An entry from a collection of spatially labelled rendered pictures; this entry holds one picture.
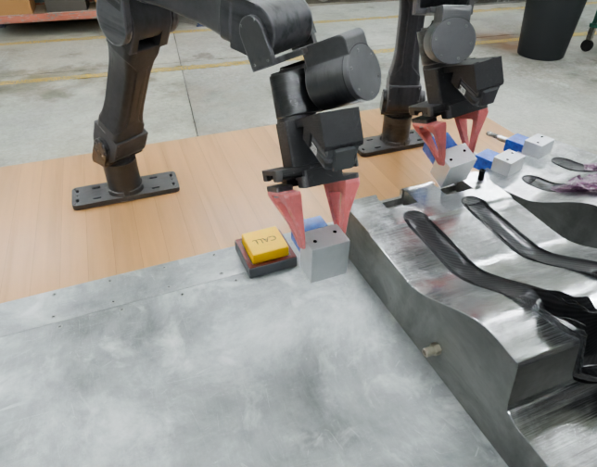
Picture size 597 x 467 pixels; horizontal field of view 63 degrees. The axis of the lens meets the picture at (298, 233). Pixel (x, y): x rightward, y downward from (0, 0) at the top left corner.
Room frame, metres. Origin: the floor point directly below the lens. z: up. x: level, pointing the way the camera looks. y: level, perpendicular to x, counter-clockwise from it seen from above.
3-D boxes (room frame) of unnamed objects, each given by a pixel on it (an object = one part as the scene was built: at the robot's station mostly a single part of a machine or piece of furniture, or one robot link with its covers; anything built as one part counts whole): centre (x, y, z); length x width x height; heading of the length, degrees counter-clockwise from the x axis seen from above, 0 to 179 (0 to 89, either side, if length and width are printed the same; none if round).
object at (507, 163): (0.84, -0.36, 0.86); 0.13 x 0.05 x 0.05; 40
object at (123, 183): (0.82, 0.34, 0.84); 0.20 x 0.07 x 0.08; 110
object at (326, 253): (0.51, -0.01, 0.93); 0.13 x 0.05 x 0.05; 23
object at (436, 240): (0.48, -0.29, 0.92); 0.35 x 0.16 x 0.09; 22
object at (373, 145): (1.02, -0.22, 0.84); 0.20 x 0.07 x 0.08; 110
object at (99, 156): (0.81, 0.33, 0.90); 0.09 x 0.06 x 0.06; 141
